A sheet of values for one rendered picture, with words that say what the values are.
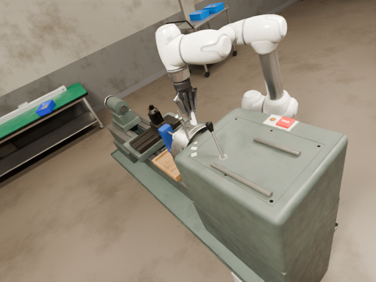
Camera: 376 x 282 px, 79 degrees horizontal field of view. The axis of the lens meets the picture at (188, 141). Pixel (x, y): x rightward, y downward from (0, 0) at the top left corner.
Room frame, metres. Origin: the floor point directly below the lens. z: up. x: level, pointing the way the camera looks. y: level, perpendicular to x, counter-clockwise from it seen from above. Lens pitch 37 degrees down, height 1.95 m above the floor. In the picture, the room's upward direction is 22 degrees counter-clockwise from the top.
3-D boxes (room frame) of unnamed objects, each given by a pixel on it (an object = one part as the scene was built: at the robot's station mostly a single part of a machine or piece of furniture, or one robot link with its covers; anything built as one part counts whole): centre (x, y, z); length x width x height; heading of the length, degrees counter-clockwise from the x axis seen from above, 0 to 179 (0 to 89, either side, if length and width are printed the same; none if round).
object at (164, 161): (1.29, 0.08, 0.89); 0.36 x 0.30 x 0.04; 117
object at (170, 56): (0.92, -0.08, 1.71); 0.13 x 0.11 x 0.16; 43
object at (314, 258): (0.73, -0.24, 0.43); 0.60 x 0.48 x 0.86; 27
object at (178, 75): (0.93, -0.07, 1.60); 0.09 x 0.09 x 0.06
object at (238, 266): (1.39, 0.13, 0.53); 2.10 x 0.60 x 0.02; 27
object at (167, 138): (1.38, 0.12, 1.00); 0.08 x 0.06 x 0.23; 117
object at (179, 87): (0.93, -0.07, 1.53); 0.08 x 0.07 x 0.09; 117
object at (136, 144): (1.61, 0.23, 0.95); 0.43 x 0.18 x 0.04; 117
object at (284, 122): (0.78, -0.44, 1.26); 0.06 x 0.06 x 0.02; 27
